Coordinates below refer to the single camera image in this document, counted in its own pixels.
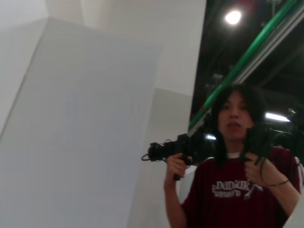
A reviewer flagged light grey partition panel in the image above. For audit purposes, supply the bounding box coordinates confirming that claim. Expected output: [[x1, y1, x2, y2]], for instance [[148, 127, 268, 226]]
[[0, 18, 165, 228]]

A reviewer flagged long ceiling lamp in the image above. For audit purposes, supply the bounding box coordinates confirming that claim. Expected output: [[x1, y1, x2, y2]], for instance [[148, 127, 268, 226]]
[[264, 112, 293, 123]]

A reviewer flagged person's left forearm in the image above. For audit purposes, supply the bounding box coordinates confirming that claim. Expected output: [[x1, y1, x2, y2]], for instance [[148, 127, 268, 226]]
[[260, 166, 301, 208]]

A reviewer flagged thin dark wrist band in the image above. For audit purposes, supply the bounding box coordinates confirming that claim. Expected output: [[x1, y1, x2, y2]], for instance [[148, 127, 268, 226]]
[[260, 179, 291, 188]]

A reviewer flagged round ceiling lamp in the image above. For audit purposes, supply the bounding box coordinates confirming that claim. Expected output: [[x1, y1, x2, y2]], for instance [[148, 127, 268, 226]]
[[224, 9, 243, 25]]

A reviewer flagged green ceiling pipe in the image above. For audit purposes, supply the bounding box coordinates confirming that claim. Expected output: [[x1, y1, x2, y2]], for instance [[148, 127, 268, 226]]
[[187, 0, 300, 133]]

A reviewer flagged person in maroon shirt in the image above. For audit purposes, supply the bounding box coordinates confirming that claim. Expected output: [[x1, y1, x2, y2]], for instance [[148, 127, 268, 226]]
[[181, 83, 304, 228]]

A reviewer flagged black handheld teleoperation controller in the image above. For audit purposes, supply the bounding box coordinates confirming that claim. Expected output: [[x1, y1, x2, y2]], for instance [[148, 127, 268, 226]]
[[239, 108, 304, 167], [141, 132, 215, 181]]

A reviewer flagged person's right hand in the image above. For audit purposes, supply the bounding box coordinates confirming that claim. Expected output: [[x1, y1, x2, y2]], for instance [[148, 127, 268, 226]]
[[165, 153, 189, 181]]

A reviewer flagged grey ceiling rail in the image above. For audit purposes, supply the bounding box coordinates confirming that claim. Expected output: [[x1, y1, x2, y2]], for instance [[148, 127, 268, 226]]
[[190, 7, 304, 134]]

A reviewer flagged person's right forearm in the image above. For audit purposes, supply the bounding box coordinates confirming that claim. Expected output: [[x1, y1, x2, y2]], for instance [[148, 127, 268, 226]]
[[163, 174, 191, 216]]

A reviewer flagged person's left hand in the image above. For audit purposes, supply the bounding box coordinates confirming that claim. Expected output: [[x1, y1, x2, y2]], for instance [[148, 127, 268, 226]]
[[244, 153, 272, 188]]

